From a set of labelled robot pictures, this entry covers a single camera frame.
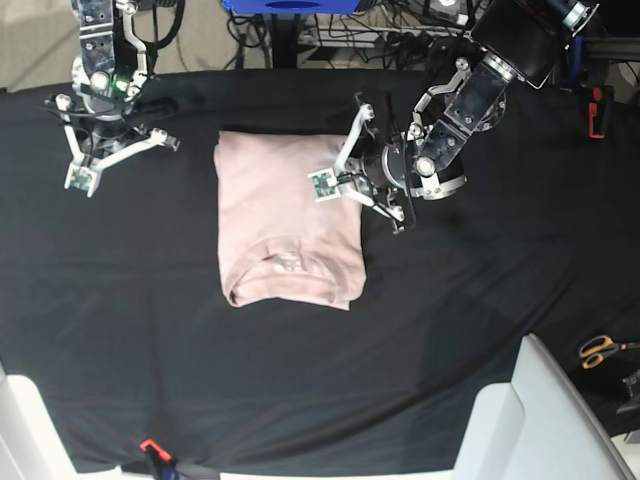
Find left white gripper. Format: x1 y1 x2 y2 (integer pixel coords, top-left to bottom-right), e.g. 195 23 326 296
308 92 416 234

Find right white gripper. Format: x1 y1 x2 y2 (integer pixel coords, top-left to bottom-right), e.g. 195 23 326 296
43 94 180 197

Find pink T-shirt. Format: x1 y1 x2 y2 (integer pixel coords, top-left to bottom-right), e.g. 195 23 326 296
213 131 366 310

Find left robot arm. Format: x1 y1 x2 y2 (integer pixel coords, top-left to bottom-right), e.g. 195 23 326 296
308 1 600 232

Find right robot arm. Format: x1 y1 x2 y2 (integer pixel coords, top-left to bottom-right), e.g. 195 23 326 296
42 0 185 197

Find black stand pole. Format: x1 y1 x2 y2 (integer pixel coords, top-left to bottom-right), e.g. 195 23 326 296
269 14 302 69

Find blue box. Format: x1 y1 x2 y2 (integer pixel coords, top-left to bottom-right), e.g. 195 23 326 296
222 0 360 15

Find red black clamp right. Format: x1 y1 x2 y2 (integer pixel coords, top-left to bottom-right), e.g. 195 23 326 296
587 85 614 140

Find red black clamp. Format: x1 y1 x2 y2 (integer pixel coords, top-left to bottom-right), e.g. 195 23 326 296
139 438 181 480
587 85 614 140

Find white chair left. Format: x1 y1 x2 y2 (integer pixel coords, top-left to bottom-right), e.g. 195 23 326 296
1 368 77 479

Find white chair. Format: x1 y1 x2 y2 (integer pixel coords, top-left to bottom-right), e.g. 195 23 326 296
451 334 634 480
1 368 77 479

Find white chair right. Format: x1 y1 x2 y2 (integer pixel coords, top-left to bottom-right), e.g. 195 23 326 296
451 334 634 480

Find red black clamp bottom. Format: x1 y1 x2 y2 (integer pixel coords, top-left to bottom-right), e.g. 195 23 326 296
139 438 181 480

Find orange handled scissors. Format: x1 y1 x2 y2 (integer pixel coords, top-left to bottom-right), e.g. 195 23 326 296
578 335 639 370

